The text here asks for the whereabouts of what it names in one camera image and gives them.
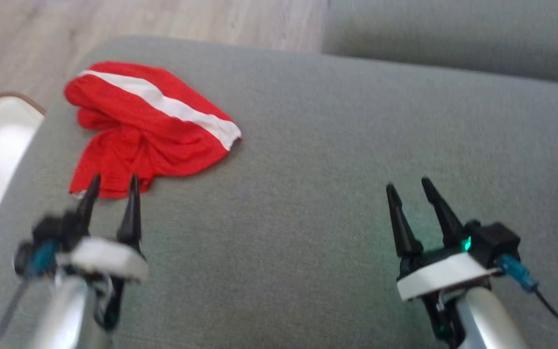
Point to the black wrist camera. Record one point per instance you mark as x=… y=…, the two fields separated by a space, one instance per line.
x=44 y=247
x=494 y=240

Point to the red shorts with white stripe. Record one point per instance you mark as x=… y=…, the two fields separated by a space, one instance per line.
x=143 y=135

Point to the large grey sofa seat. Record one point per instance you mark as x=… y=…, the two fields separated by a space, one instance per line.
x=308 y=169

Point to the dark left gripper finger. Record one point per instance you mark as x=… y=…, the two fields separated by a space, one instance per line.
x=132 y=218
x=87 y=208

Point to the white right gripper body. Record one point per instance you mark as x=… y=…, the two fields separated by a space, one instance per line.
x=443 y=276

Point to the grey sofa seat cushion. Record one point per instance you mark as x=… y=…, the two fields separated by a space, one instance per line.
x=453 y=34

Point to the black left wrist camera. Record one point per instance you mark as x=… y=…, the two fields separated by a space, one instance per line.
x=44 y=247

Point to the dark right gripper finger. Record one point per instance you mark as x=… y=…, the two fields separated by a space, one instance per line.
x=446 y=218
x=402 y=228

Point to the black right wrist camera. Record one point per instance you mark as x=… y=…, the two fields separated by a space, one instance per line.
x=494 y=240

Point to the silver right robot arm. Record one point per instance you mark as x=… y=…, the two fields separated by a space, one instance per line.
x=492 y=320

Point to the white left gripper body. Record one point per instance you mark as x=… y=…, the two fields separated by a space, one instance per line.
x=109 y=259

